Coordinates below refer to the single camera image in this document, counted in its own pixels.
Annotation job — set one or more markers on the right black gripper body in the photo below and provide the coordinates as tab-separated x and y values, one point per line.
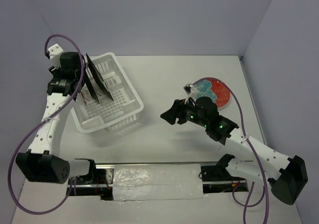
188	112

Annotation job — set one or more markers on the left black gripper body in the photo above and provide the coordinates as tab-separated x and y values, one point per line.
56	73

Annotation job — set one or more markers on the large red teal floral plate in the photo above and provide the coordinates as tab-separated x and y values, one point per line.
85	95

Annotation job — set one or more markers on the small red teal floral plate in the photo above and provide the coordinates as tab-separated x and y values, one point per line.
210	87

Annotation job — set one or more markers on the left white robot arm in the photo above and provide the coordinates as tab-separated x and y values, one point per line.
42	163

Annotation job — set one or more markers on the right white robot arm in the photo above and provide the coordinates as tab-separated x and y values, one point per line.
244	156

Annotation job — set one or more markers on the white plastic dish rack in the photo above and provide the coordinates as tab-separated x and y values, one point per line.
123	110

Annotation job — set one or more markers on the black square plate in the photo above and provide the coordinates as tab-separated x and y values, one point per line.
98	78
90	88

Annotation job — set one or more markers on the white foam front board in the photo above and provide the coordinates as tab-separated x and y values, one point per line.
49	205

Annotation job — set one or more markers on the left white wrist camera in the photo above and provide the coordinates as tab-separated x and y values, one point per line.
53	51

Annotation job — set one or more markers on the metal base rail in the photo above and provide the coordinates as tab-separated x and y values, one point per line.
158	181

